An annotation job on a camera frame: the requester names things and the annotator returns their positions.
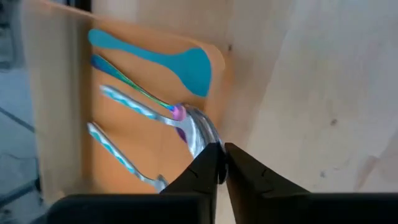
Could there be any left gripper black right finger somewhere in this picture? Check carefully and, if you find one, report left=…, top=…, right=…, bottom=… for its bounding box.
left=225, top=142, right=398, bottom=224

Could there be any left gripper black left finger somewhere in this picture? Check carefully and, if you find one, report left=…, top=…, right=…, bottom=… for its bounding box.
left=46, top=142, right=227, bottom=224

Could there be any teal-patterned handle metal spoon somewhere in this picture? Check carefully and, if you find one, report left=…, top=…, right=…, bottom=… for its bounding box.
left=99, top=84, right=225, bottom=160

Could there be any iridescent teal-handled spoon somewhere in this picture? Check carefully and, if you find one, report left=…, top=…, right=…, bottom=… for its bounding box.
left=90, top=54, right=188, bottom=123

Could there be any orange rectangular tray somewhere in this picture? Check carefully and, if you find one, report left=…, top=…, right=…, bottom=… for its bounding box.
left=21, top=0, right=234, bottom=203

